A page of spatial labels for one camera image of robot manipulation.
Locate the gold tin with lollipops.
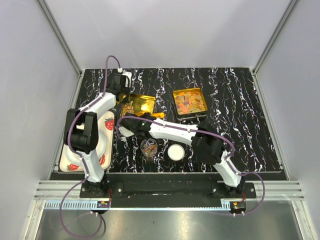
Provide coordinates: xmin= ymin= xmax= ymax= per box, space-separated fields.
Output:
xmin=120 ymin=93 xmax=156 ymax=117

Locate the yellow plastic scoop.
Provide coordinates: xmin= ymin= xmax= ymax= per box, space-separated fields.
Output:
xmin=151 ymin=112 xmax=165 ymax=119

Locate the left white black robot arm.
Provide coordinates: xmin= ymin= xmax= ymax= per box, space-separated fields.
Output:
xmin=63 ymin=71 xmax=132 ymax=198

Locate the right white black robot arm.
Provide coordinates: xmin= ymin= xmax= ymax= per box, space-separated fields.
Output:
xmin=116 ymin=113 xmax=246 ymax=199

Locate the clear plastic jar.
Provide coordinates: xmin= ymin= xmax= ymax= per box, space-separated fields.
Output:
xmin=140 ymin=138 xmax=158 ymax=163

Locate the strawberry pattern tray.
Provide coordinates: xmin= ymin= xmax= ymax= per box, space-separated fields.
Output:
xmin=59 ymin=111 xmax=115 ymax=173

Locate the white jar lid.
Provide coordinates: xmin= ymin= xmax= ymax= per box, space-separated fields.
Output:
xmin=167 ymin=144 xmax=185 ymax=161

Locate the gold tin with gummies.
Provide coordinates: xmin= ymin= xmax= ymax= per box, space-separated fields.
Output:
xmin=172 ymin=87 xmax=208 ymax=120

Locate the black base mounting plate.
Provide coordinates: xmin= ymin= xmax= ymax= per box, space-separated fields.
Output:
xmin=49 ymin=171 xmax=273 ymax=208

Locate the white paper plate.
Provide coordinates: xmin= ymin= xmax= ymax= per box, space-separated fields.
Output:
xmin=62 ymin=131 xmax=107 ymax=169

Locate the black marble pattern mat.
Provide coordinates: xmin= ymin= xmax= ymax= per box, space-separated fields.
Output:
xmin=74 ymin=67 xmax=282 ymax=174

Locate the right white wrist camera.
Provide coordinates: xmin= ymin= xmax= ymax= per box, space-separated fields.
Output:
xmin=116 ymin=125 xmax=135 ymax=141

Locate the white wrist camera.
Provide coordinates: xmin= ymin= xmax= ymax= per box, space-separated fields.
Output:
xmin=119 ymin=70 xmax=132 ymax=88
xmin=116 ymin=125 xmax=135 ymax=141

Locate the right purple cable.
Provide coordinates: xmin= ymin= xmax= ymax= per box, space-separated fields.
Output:
xmin=116 ymin=116 xmax=266 ymax=216

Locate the purple cable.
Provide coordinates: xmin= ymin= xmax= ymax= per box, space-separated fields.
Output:
xmin=58 ymin=55 xmax=122 ymax=237
xmin=116 ymin=116 xmax=266 ymax=216

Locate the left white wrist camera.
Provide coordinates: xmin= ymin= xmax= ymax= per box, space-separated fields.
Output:
xmin=119 ymin=70 xmax=132 ymax=88

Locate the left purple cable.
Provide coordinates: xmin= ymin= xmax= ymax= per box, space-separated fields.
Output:
xmin=58 ymin=55 xmax=122 ymax=237

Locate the left aluminium frame post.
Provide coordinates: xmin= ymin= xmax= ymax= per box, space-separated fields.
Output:
xmin=37 ymin=0 xmax=84 ymax=77

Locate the aluminium frame post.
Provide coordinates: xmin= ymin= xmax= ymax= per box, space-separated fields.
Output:
xmin=252 ymin=0 xmax=301 ymax=75
xmin=37 ymin=0 xmax=84 ymax=77

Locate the aluminium rail base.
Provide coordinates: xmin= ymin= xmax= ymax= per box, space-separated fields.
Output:
xmin=34 ymin=180 xmax=304 ymax=211

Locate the right aluminium frame post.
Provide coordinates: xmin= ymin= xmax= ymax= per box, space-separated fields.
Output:
xmin=252 ymin=0 xmax=301 ymax=75

